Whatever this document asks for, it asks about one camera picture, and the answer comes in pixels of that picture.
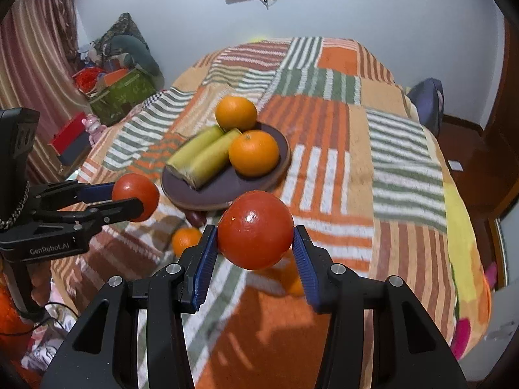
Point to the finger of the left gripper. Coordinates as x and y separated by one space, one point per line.
81 192
105 212

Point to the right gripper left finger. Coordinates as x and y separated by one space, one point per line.
100 351

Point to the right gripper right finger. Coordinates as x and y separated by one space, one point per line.
409 351

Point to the small mandarin orange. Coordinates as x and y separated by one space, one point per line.
285 273
183 239

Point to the red tomato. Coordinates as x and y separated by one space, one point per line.
255 231
133 185

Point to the large orange with sticker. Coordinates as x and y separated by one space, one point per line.
236 112

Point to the left hand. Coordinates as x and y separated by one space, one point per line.
40 275

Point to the red box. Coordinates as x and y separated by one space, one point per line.
71 141

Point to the pink toy figure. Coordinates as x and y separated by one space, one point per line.
94 128

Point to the purple round plate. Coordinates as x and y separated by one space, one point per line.
227 185

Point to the green storage box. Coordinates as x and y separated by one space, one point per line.
114 102

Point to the checkered patchwork quilt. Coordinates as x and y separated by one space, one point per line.
150 100

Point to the striped red curtain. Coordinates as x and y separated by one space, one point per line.
39 56

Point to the grey plush toy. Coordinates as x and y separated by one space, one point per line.
134 48

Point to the striped patchwork bed blanket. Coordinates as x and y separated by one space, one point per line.
366 179

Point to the yellow foam arc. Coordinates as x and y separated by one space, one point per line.
258 39

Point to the blue backpack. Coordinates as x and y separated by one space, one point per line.
428 99

